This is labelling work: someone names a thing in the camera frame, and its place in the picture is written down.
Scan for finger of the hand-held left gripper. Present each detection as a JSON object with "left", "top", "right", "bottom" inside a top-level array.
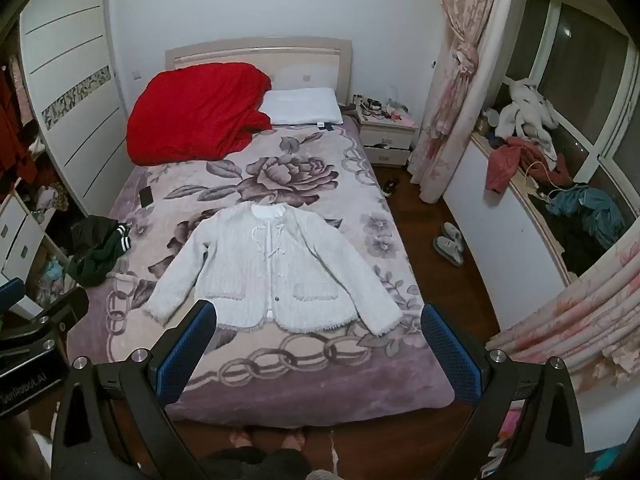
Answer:
[
  {"left": 0, "top": 287, "right": 91, "bottom": 376},
  {"left": 0, "top": 278, "right": 26, "bottom": 317}
]

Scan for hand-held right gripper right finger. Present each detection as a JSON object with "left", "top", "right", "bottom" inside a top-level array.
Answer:
[{"left": 420, "top": 304, "right": 591, "bottom": 480}]

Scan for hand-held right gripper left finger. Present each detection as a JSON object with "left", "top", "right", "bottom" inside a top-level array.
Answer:
[{"left": 50, "top": 300, "right": 218, "bottom": 480}]

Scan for white knitted jacket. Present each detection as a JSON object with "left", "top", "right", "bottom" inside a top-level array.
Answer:
[{"left": 142, "top": 201, "right": 405, "bottom": 336}]

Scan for person's left forearm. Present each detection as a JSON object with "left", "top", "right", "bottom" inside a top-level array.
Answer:
[{"left": 0, "top": 405, "right": 53, "bottom": 480}]

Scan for hanging red clothes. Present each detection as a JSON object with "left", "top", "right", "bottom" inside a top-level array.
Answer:
[{"left": 0, "top": 67, "right": 48, "bottom": 186}]

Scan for pile of plastic bags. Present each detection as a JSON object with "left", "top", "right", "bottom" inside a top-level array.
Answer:
[{"left": 30, "top": 255, "right": 76, "bottom": 303}]

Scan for white drawer cabinet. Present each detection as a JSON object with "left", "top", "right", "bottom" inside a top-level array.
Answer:
[{"left": 0, "top": 192, "right": 68, "bottom": 321}]

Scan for dark green garment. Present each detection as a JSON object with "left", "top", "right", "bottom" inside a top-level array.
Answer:
[{"left": 67, "top": 215, "right": 132, "bottom": 288}]

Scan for person's left foot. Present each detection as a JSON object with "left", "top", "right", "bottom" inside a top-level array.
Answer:
[{"left": 227, "top": 432, "right": 257, "bottom": 453}]

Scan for grey slipper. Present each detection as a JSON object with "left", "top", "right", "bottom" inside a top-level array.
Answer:
[
  {"left": 440, "top": 222, "right": 466, "bottom": 248},
  {"left": 432, "top": 235, "right": 465, "bottom": 265}
]

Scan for leopard print cloth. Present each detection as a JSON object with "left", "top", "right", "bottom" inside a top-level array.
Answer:
[{"left": 37, "top": 182, "right": 71, "bottom": 213}]

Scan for loose pink floral curtain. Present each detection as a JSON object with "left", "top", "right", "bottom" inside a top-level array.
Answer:
[{"left": 487, "top": 240, "right": 640, "bottom": 396}]

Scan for person's dark clothing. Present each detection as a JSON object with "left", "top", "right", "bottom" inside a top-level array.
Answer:
[{"left": 200, "top": 447, "right": 326, "bottom": 480}]

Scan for black cloth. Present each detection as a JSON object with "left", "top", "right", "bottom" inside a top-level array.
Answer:
[{"left": 547, "top": 210, "right": 608, "bottom": 278}]

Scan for red cloth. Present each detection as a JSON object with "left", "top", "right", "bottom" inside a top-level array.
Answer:
[{"left": 486, "top": 136, "right": 573, "bottom": 193}]

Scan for teal cloth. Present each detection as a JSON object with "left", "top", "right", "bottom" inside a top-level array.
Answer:
[{"left": 547, "top": 185, "right": 626, "bottom": 251}]

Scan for white wardrobe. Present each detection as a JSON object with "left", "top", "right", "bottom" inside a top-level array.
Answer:
[{"left": 17, "top": 0, "right": 132, "bottom": 218}]

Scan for white nightstand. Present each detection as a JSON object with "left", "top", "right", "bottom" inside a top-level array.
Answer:
[{"left": 356, "top": 110, "right": 418, "bottom": 167}]

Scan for red quilt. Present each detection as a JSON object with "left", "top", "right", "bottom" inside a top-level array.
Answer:
[{"left": 126, "top": 62, "right": 273, "bottom": 166}]

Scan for white plush toy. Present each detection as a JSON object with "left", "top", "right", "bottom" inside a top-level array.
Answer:
[{"left": 495, "top": 79, "right": 558, "bottom": 158}]

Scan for pile of small clutter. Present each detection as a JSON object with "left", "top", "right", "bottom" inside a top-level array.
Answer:
[{"left": 352, "top": 94, "right": 416, "bottom": 123}]

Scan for tied pink floral curtain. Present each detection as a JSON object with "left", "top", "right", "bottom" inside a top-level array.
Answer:
[{"left": 407, "top": 0, "right": 526, "bottom": 205}]

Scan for white pillow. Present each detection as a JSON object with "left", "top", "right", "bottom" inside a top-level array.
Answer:
[{"left": 261, "top": 87, "right": 345, "bottom": 127}]

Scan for beige bed headboard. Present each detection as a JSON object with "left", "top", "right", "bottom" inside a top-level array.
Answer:
[{"left": 165, "top": 36, "right": 357, "bottom": 103}]

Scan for window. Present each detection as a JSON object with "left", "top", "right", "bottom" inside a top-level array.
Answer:
[{"left": 500, "top": 0, "right": 640, "bottom": 186}]

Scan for white charging cable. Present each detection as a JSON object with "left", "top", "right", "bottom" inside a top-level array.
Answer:
[{"left": 520, "top": 160, "right": 566, "bottom": 202}]

